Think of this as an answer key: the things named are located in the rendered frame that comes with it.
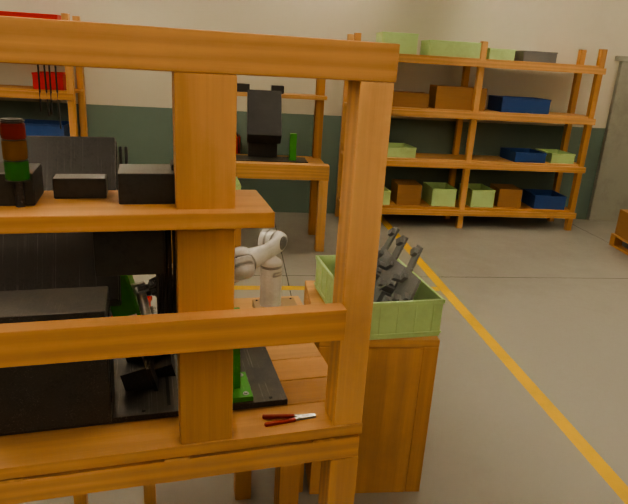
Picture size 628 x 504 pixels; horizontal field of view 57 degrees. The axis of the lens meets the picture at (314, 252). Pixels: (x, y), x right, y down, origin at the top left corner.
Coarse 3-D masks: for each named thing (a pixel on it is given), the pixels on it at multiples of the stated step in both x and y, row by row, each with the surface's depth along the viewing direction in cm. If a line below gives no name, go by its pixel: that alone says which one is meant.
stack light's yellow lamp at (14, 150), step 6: (6, 144) 124; (12, 144) 124; (18, 144) 125; (24, 144) 126; (6, 150) 124; (12, 150) 124; (18, 150) 125; (24, 150) 126; (6, 156) 125; (12, 156) 125; (18, 156) 125; (24, 156) 126
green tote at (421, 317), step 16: (320, 256) 291; (320, 272) 284; (320, 288) 285; (432, 288) 257; (384, 304) 239; (400, 304) 240; (416, 304) 242; (432, 304) 245; (384, 320) 242; (400, 320) 243; (416, 320) 245; (432, 320) 247; (384, 336) 244; (400, 336) 246; (416, 336) 248
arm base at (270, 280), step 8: (264, 272) 241; (272, 272) 240; (280, 272) 243; (264, 280) 242; (272, 280) 241; (280, 280) 244; (264, 288) 243; (272, 288) 242; (280, 288) 245; (264, 296) 244; (272, 296) 243; (280, 296) 247; (264, 304) 245; (272, 304) 244; (280, 304) 248
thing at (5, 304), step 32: (64, 288) 163; (96, 288) 165; (0, 320) 145; (32, 320) 147; (0, 384) 150; (32, 384) 152; (64, 384) 154; (96, 384) 157; (0, 416) 152; (32, 416) 155; (64, 416) 157; (96, 416) 160
